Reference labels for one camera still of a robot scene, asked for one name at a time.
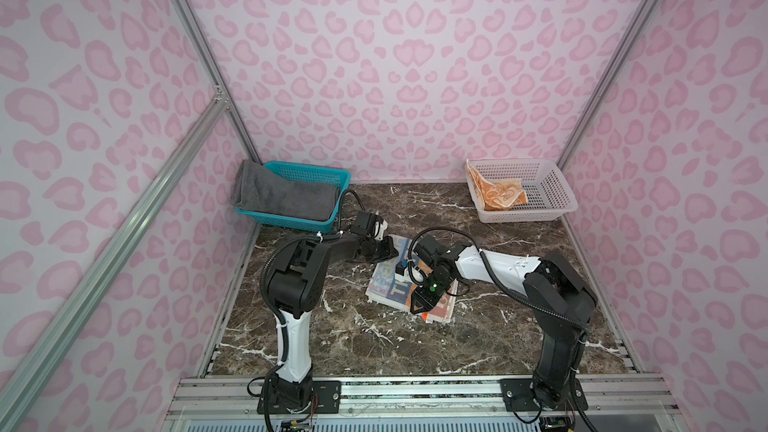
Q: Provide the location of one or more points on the back left aluminium post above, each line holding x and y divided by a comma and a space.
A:
204, 52

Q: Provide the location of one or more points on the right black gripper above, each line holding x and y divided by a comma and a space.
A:
424, 301

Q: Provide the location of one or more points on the left aluminium frame strut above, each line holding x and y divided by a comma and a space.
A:
39, 365

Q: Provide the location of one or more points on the back right aluminium post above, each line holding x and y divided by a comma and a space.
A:
642, 16

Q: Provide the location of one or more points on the white plastic basket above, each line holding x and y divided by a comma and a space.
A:
548, 194

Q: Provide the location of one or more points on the aluminium post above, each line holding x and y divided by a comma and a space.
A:
642, 16
204, 52

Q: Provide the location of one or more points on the orange patterned towel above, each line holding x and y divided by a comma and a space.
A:
496, 195

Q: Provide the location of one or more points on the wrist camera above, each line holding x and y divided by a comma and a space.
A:
379, 229
403, 267

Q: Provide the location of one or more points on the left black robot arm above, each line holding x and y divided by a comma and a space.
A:
292, 283

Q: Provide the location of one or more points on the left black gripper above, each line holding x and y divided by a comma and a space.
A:
388, 251

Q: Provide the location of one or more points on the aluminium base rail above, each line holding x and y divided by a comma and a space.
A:
623, 402

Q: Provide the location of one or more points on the teal plastic basket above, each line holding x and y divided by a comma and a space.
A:
305, 173

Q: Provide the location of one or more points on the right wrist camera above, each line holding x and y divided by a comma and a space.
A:
403, 267

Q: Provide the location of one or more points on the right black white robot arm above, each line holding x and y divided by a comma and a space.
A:
465, 261

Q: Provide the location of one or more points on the grey terry towel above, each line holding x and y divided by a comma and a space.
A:
260, 190

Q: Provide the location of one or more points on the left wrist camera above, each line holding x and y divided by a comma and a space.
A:
379, 229

